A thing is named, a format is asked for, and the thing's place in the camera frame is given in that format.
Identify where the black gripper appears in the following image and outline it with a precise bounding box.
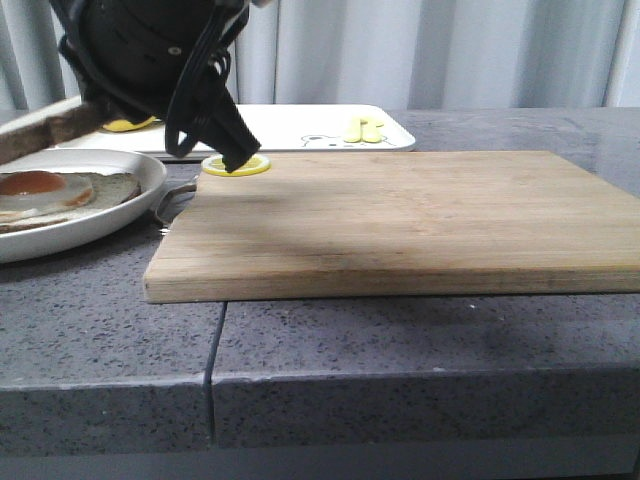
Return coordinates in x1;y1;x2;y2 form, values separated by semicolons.
51;1;261;173

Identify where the bread slice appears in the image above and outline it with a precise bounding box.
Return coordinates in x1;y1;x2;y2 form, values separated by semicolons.
1;172;141;234
1;96;113;165

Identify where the fried egg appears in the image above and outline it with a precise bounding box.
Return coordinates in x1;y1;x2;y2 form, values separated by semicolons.
1;170;94;223

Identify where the white round plate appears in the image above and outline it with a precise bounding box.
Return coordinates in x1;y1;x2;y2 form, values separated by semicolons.
1;149;167;263

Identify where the white rectangular tray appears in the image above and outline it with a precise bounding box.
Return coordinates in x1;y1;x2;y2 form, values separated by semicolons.
61;104;415;162

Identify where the yellow lemon slice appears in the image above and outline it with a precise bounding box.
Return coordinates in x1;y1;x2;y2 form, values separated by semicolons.
201;154;271;177

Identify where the front yellow lemon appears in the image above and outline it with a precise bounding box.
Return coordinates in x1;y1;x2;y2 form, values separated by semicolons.
102;116;157;133

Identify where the yellow plastic fork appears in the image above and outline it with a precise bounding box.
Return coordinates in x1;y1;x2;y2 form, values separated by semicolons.
342;116;367;143

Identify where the grey curtain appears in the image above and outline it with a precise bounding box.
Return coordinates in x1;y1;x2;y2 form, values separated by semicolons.
0;0;640;112

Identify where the wooden cutting board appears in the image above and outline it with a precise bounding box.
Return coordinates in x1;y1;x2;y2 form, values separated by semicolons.
144;151;639;303

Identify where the metal cutting board handle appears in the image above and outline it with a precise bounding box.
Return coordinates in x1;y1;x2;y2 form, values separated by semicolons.
151;175;198;236

